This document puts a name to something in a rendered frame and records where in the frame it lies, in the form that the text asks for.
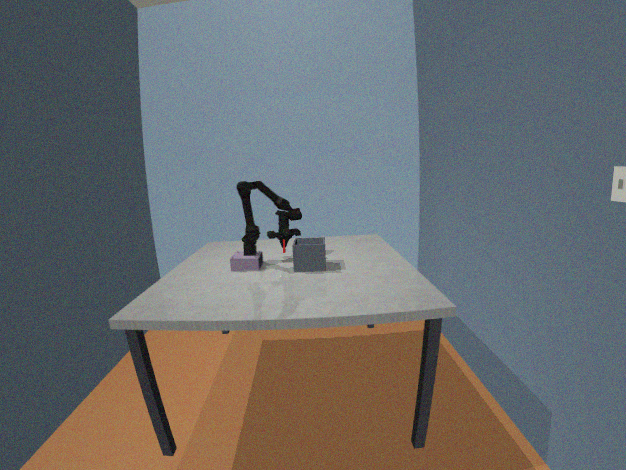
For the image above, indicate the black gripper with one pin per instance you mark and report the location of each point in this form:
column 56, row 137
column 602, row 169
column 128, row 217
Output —
column 272, row 234

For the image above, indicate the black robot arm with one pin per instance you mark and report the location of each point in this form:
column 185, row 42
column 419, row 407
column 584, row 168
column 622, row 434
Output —
column 252, row 231

